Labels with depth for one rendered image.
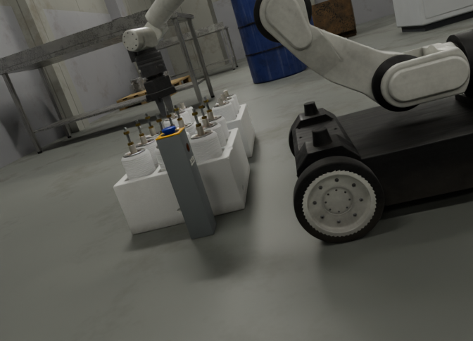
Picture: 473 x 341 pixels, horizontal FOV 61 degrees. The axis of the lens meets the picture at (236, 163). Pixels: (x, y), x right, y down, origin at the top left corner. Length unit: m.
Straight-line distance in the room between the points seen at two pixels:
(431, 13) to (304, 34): 4.15
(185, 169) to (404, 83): 0.60
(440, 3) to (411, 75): 4.11
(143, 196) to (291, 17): 0.70
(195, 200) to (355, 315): 0.56
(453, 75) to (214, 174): 0.70
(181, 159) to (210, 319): 0.45
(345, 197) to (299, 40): 0.39
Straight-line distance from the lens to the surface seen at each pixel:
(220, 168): 1.23
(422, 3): 5.10
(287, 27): 1.02
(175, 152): 1.10
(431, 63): 1.09
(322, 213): 0.95
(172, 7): 1.31
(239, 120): 1.75
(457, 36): 1.18
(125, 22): 3.90
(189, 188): 1.13
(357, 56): 1.09
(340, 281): 0.85
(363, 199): 0.95
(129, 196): 1.33
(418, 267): 0.87
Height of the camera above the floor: 0.50
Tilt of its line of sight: 16 degrees down
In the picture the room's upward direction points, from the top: 17 degrees counter-clockwise
